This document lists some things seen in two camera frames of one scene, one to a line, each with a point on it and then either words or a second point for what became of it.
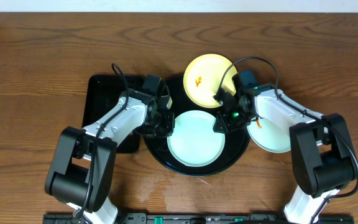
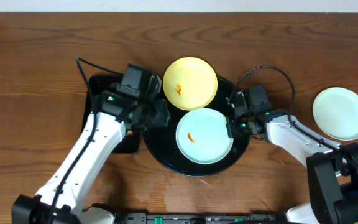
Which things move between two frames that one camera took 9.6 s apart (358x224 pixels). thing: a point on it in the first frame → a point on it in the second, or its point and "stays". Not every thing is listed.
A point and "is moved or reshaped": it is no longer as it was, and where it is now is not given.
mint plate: x=193 y=142 → x=340 y=114
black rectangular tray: x=103 y=94 stays
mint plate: x=270 y=135 is moved or reshaped
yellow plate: x=202 y=76 → x=190 y=83
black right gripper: x=227 y=127 → x=231 y=121
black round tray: x=237 y=142 stays
